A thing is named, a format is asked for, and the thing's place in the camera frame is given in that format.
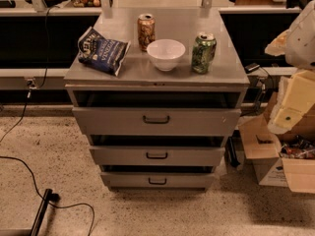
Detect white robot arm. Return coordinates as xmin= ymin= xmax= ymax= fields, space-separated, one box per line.
xmin=265 ymin=0 xmax=315 ymax=134

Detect grey bottom drawer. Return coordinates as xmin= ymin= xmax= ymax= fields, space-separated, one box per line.
xmin=100 ymin=172 xmax=215 ymax=189

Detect grey drawer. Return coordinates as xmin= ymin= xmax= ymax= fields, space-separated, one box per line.
xmin=73 ymin=107 xmax=240 ymax=136
xmin=100 ymin=172 xmax=215 ymax=189
xmin=90 ymin=146 xmax=224 ymax=166

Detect black metal stand leg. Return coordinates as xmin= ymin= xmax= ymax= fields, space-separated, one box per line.
xmin=0 ymin=188 xmax=61 ymax=236

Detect small black device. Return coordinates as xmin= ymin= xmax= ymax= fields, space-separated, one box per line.
xmin=245 ymin=63 xmax=260 ymax=73

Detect orange soda can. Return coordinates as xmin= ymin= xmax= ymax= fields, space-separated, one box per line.
xmin=137 ymin=14 xmax=156 ymax=51

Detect blue chip bag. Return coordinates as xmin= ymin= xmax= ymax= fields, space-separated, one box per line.
xmin=78 ymin=27 xmax=130 ymax=76

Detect black floor cable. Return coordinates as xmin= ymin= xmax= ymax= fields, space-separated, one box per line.
xmin=0 ymin=154 xmax=96 ymax=236

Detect grey middle drawer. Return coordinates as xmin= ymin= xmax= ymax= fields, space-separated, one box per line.
xmin=90 ymin=146 xmax=224 ymax=166

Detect snack packets in box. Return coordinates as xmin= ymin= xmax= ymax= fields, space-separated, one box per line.
xmin=280 ymin=135 xmax=315 ymax=159

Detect grey top drawer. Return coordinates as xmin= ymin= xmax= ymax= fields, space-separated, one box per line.
xmin=73 ymin=107 xmax=240 ymax=136

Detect cardboard box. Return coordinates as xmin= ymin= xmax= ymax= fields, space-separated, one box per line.
xmin=239 ymin=92 xmax=315 ymax=194

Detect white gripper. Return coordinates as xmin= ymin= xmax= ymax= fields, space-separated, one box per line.
xmin=267 ymin=70 xmax=315 ymax=134

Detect green soda can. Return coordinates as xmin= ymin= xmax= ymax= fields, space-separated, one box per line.
xmin=191 ymin=33 xmax=217 ymax=74

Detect white bowl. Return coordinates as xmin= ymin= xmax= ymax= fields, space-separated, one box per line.
xmin=147 ymin=39 xmax=186 ymax=71

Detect black hanging cable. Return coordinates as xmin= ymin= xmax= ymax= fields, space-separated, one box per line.
xmin=0 ymin=6 xmax=53 ymax=144

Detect grey metal drawer cabinet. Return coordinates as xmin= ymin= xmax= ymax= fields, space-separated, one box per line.
xmin=65 ymin=8 xmax=249 ymax=177

